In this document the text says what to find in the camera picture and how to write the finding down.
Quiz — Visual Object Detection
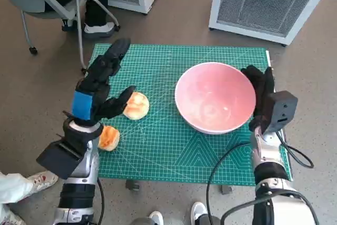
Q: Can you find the black left robot hand, blue tape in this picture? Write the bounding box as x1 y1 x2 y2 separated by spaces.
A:
70 37 137 127

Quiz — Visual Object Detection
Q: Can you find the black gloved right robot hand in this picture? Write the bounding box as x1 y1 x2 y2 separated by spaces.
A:
241 64 276 118

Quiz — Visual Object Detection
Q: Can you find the orange-brown toy bread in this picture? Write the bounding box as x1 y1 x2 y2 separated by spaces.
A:
97 126 121 152

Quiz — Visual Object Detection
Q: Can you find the pink bowl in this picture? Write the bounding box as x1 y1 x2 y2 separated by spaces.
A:
174 62 256 135

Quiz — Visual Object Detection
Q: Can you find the pale round toy bread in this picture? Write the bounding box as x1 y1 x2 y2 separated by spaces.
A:
123 91 150 121

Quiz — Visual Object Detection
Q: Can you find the large white mesh cabinet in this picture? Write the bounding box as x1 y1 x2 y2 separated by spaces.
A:
209 0 337 46

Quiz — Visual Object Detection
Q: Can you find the green cutting mat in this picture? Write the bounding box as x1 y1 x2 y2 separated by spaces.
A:
86 43 293 186

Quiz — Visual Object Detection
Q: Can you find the seated person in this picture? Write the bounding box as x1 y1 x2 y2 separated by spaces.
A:
34 0 116 38

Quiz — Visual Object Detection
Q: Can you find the person in white clothes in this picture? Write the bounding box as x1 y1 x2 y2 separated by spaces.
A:
0 171 59 225

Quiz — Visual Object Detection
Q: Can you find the white shoe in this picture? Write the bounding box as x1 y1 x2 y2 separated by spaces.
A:
148 210 164 225
191 201 207 225

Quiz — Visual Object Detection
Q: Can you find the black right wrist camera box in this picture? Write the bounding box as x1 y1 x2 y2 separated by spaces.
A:
263 90 299 133

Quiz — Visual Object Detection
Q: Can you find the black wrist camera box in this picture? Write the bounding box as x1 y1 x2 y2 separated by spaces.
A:
36 140 85 180
263 90 299 133

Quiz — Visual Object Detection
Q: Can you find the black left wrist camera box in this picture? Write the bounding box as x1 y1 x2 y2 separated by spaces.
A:
36 140 85 180

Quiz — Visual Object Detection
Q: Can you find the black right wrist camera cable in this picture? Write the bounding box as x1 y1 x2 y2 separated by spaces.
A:
275 131 315 169

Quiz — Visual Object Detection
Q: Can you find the long black cable over mat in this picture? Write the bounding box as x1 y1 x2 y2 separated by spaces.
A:
205 142 252 225

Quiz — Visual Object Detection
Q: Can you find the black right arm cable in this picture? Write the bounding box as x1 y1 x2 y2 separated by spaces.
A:
220 192 321 225

